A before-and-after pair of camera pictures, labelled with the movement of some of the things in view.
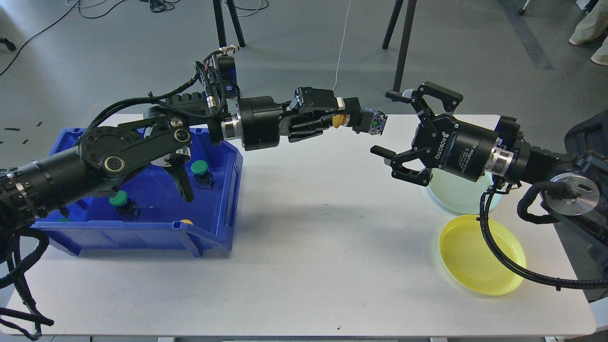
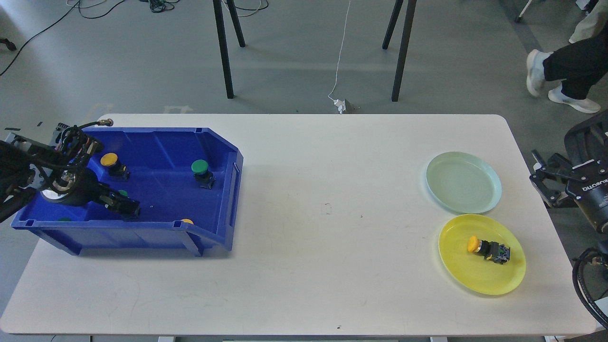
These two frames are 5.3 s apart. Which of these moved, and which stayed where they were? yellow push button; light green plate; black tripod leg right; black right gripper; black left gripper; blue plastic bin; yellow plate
Moved: black right gripper; black left gripper; yellow push button
Stayed: light green plate; blue plastic bin; yellow plate; black tripod leg right
